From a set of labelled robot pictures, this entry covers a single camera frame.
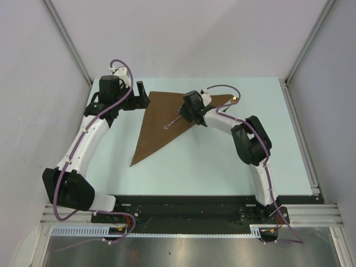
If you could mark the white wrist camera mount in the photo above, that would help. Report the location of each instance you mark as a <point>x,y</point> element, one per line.
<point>206,97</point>
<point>122,73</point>

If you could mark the left aluminium corner post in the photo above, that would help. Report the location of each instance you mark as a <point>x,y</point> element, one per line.
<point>66,38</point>

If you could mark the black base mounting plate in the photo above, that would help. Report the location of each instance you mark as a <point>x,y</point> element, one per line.
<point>239,209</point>

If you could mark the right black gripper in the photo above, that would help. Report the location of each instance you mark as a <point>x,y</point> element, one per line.
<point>183,109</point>

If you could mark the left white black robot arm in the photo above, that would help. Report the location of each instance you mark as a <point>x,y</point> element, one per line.
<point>66,184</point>

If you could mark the right side aluminium rail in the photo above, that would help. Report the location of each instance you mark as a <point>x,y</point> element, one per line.
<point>303,147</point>

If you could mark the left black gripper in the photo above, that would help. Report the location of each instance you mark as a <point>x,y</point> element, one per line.
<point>137,102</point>

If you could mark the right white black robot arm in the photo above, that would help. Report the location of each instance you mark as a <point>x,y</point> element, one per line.
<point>250,139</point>

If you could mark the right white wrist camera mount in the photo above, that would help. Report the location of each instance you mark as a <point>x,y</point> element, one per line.
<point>206,97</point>

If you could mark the aluminium corner post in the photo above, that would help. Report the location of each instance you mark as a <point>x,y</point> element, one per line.
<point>311,38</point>
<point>66,38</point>

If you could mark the silver fork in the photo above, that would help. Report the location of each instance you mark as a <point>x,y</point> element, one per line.
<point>167,126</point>

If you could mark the gold spoon with dark handle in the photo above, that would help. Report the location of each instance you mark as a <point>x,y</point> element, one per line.
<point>234,100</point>

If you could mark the right aluminium corner post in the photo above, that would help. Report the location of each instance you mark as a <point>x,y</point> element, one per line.
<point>311,38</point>

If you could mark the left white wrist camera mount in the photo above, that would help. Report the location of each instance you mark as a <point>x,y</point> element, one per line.
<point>122,73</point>

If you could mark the aluminium rail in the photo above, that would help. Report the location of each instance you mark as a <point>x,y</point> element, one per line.
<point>300,216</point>
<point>303,147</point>

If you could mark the brown cloth napkin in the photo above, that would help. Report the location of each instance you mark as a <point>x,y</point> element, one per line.
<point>163,108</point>

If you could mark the aluminium front rail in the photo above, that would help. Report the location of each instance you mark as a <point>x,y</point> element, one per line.
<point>300,216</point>

